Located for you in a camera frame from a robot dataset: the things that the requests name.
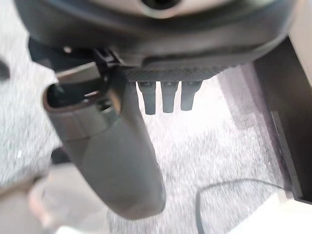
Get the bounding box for black cable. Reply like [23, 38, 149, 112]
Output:
[195, 178, 286, 234]

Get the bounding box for dark robot foot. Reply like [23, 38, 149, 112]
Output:
[50, 146, 73, 167]

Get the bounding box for white flat panel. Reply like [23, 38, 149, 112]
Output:
[204, 189, 312, 234]

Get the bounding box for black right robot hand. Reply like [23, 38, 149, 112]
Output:
[14, 0, 302, 218]

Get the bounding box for dark brown furniture panel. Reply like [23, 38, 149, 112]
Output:
[253, 36, 312, 203]

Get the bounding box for silver robot leg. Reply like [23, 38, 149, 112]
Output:
[0, 165, 110, 234]

